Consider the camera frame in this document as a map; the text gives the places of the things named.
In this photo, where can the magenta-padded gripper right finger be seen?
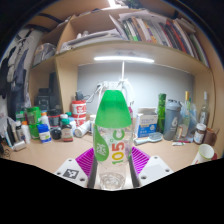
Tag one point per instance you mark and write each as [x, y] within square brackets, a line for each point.
[155, 168]

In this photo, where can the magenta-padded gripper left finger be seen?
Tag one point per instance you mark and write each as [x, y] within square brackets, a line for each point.
[71, 171]

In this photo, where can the clear bottle with green cap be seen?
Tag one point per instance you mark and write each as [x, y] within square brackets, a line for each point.
[112, 113]

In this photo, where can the light blue hairbrush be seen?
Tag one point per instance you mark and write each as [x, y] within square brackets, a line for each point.
[150, 137]

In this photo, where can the small white tube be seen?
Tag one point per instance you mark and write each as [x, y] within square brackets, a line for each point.
[177, 143]

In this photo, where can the brown supplement bottle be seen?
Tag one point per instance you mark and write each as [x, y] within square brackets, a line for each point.
[67, 131]

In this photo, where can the small black jar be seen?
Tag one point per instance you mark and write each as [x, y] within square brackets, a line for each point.
[56, 134]

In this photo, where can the white pill bottle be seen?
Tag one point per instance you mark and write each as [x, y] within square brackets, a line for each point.
[81, 129]

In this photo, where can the white bottle with blue label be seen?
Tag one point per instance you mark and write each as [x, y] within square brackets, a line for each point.
[44, 133]

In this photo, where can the white and blue carton box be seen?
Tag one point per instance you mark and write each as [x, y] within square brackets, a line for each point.
[146, 121]

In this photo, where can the grey shaker bottle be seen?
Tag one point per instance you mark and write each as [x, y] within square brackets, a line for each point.
[171, 120]

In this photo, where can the white cup with green rim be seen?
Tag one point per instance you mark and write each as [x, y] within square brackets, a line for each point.
[204, 153]

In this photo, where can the green glass bottle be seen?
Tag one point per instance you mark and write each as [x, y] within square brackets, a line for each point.
[161, 113]

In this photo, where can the brown jar with white lid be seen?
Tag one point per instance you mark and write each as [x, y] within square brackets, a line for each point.
[199, 133]

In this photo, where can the small silver can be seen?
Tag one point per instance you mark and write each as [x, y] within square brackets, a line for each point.
[19, 145]

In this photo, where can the white bottle with orange cap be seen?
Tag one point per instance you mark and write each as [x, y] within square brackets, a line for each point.
[25, 133]

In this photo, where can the clear bottle with yellow cap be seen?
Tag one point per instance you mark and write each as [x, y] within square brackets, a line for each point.
[186, 116]

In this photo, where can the red round coaster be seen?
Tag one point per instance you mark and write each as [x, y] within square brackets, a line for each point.
[215, 156]

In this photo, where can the red and white canister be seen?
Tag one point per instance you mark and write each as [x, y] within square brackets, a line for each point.
[79, 108]

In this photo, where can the brown mug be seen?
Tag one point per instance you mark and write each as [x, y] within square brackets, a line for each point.
[210, 136]

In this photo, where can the green plastic jar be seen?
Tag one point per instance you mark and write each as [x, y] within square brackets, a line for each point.
[33, 116]

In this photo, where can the clear glass bottle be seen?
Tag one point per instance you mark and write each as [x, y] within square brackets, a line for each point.
[204, 115]

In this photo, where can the black desktop device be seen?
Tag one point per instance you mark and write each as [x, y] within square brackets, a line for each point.
[46, 98]

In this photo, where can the hanging dark clothes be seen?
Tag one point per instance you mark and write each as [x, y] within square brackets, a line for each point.
[15, 76]

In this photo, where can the white bar desk lamp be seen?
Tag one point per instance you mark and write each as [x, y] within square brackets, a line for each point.
[123, 59]

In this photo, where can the wooden shelf unit with books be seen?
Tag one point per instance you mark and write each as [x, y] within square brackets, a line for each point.
[100, 46]

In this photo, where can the ceiling light tube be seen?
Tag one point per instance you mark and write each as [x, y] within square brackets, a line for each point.
[112, 3]

